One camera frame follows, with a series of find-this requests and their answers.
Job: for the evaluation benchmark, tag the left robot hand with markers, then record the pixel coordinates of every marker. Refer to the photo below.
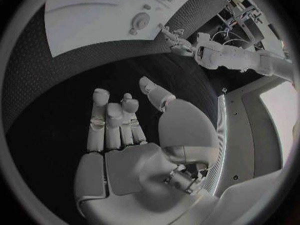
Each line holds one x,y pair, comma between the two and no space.
181,46

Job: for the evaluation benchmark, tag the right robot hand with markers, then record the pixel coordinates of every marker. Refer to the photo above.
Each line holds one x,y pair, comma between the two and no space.
131,172

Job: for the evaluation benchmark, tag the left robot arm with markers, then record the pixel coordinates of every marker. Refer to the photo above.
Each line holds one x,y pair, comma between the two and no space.
234,58

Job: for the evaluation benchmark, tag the white task board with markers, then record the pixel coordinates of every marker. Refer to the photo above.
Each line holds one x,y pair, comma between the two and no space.
93,28

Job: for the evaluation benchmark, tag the grey gear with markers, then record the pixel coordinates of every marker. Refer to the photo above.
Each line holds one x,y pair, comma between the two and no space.
141,20

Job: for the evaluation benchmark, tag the small grey peg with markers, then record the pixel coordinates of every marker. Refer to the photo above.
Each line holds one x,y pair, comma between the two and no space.
147,6

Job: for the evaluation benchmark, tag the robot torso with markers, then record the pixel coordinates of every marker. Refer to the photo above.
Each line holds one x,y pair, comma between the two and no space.
248,135

